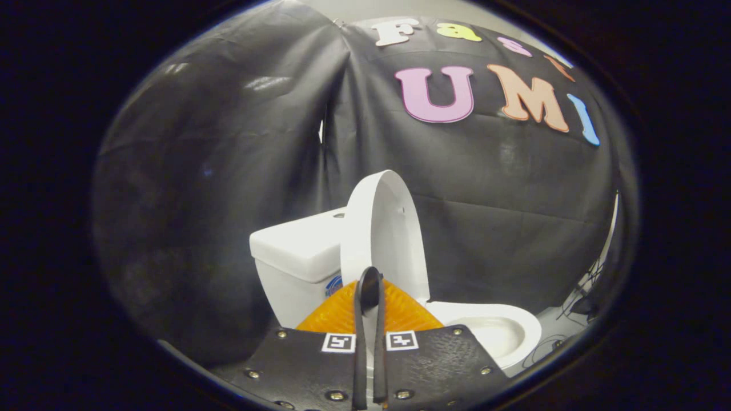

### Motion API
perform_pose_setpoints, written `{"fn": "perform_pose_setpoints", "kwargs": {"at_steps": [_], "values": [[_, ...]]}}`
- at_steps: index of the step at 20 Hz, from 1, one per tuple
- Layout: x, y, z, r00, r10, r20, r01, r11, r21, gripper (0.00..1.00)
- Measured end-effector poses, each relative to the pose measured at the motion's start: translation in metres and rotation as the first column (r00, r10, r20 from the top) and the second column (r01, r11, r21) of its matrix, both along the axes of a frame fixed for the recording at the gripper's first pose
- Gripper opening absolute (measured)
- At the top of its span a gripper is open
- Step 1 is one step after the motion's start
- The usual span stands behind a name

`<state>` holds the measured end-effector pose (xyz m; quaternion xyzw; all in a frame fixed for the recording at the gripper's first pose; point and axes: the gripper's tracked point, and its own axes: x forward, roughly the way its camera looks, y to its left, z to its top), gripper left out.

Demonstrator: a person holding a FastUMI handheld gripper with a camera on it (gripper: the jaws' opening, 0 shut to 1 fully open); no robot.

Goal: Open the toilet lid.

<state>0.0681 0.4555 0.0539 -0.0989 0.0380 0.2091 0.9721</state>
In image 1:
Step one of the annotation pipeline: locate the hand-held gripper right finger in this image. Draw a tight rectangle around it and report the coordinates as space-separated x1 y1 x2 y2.
371 267 511 411

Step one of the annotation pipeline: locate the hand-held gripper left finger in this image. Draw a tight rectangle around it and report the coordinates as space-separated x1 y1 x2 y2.
237 267 372 411

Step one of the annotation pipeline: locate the black tripod stand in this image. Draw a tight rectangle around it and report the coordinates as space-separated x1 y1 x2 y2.
559 260 606 320

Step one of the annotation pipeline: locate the black backdrop cloth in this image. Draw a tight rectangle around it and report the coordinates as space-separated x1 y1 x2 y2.
91 0 629 367

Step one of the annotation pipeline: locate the white toilet seat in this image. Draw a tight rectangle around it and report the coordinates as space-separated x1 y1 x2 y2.
425 301 543 370

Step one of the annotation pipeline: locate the white toilet lid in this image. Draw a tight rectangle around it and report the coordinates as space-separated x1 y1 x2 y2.
340 170 431 304

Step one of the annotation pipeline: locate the white toilet tank cover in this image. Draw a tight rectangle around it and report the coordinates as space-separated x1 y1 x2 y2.
250 207 348 284

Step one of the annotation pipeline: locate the white toilet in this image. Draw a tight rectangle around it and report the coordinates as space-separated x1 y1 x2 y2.
250 207 543 372

